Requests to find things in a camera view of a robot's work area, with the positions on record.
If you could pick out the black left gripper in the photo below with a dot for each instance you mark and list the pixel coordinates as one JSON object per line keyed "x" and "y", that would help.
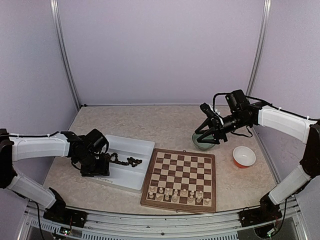
{"x": 102, "y": 169}

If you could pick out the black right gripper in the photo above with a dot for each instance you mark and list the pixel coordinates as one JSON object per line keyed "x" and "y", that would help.
{"x": 217, "y": 129}

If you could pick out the wooden chess board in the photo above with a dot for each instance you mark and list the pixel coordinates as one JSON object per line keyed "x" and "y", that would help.
{"x": 180, "y": 170}

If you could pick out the white knight piece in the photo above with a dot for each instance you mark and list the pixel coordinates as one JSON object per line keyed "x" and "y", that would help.
{"x": 198, "y": 199}

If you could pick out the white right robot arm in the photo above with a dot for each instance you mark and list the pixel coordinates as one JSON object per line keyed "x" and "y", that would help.
{"x": 263, "y": 113}

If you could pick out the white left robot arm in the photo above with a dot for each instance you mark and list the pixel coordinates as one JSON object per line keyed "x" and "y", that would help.
{"x": 89, "y": 150}

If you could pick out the white queen piece lying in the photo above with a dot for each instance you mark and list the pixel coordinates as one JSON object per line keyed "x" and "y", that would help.
{"x": 105, "y": 180}

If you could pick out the green ceramic bowl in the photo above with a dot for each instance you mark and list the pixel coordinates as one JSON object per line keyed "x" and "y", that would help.
{"x": 200, "y": 145}

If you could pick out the orange white bowl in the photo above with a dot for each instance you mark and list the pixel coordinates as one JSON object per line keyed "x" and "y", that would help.
{"x": 243, "y": 157}

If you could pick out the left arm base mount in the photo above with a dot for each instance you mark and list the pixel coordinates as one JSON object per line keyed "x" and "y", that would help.
{"x": 66, "y": 216}

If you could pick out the right aluminium frame post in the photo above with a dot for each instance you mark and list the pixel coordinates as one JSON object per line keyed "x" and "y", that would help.
{"x": 260, "y": 45}

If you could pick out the aluminium frame post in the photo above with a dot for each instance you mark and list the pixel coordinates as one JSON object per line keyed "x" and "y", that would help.
{"x": 63, "y": 52}
{"x": 260, "y": 45}

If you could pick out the front aluminium rail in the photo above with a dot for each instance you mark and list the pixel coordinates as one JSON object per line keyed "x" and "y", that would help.
{"x": 102, "y": 225}

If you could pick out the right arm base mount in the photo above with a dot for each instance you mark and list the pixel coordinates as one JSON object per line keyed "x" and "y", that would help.
{"x": 249, "y": 217}

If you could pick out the left aluminium frame post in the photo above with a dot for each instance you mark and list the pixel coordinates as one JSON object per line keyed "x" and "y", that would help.
{"x": 63, "y": 52}

